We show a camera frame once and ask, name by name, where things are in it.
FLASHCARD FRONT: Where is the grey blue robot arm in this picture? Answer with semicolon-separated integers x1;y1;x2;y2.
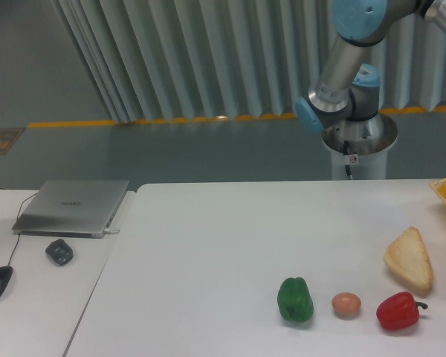
295;1;446;133

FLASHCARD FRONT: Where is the green bell pepper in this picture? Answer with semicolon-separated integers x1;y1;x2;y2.
277;277;314;323

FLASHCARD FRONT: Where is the red bell pepper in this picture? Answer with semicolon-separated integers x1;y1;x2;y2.
376;292;428;331

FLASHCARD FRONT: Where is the folded white partition screen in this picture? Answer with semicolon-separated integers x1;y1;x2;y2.
54;1;446;123

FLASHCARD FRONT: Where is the silver closed laptop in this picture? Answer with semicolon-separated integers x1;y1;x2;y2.
12;180;129;239

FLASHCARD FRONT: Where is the brown egg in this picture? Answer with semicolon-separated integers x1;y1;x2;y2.
332;292;362;318

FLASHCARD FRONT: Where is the black power adapter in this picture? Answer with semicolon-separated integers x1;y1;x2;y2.
45;239;74;266

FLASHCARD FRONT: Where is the triangular toast slice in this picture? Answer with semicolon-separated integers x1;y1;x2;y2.
383;227;434;292

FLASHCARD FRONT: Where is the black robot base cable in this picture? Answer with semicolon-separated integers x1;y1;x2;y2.
343;139;355;181

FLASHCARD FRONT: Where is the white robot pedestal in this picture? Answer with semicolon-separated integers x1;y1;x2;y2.
322;113;398;180

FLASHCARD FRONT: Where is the black mouse cable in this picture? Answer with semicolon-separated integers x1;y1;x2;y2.
0;187;40;268

